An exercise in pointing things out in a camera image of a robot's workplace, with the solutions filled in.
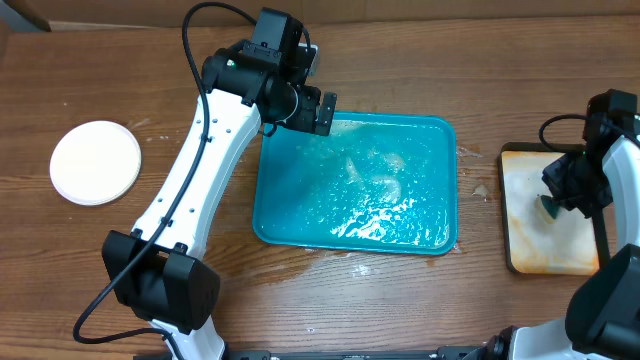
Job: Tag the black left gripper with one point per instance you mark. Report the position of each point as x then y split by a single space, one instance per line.
310 99

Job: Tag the white plate bottom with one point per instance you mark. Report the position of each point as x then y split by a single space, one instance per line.
95 163

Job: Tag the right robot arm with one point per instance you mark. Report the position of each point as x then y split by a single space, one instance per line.
602 318

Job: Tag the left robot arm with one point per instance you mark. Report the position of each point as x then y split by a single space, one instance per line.
253 87

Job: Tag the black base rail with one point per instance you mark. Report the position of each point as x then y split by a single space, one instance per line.
350 354

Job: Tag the teal plastic tray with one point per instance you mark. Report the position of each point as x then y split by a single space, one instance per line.
378 183

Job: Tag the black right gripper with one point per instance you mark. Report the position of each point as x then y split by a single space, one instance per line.
553 179

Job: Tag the green yellow sponge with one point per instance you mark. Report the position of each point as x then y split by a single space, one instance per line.
547 208

